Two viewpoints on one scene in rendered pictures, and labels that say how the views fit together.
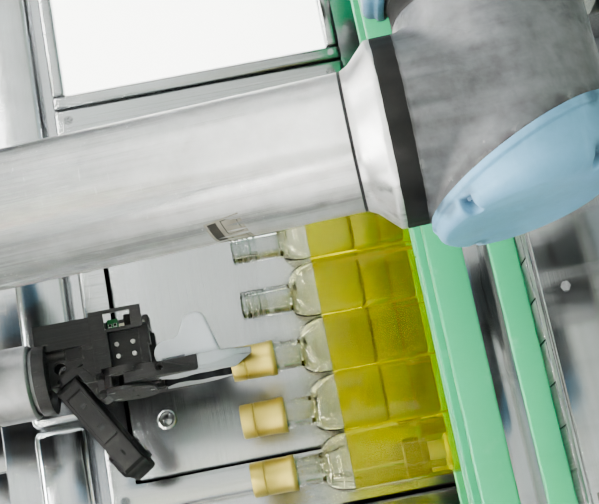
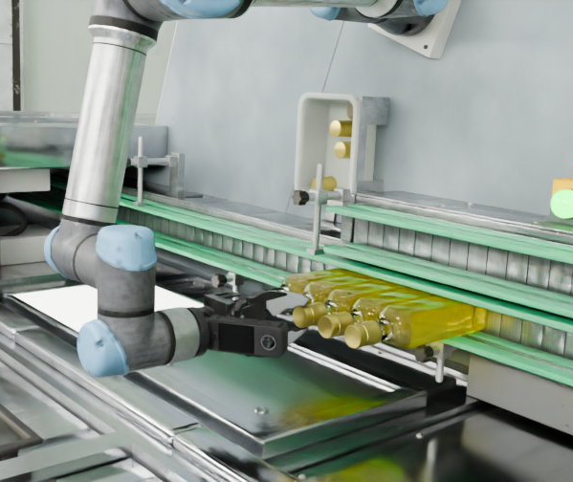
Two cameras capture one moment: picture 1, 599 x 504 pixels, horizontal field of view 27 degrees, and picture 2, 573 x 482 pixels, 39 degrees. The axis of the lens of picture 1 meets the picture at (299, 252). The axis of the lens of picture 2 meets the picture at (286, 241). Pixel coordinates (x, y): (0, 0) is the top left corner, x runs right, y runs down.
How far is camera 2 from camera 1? 1.41 m
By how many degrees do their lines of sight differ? 67
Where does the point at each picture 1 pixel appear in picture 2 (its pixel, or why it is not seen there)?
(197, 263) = (228, 370)
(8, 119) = (66, 356)
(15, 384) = (181, 310)
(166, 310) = (224, 383)
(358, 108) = not seen: outside the picture
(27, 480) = (179, 463)
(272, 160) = not seen: outside the picture
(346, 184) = not seen: outside the picture
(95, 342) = (218, 299)
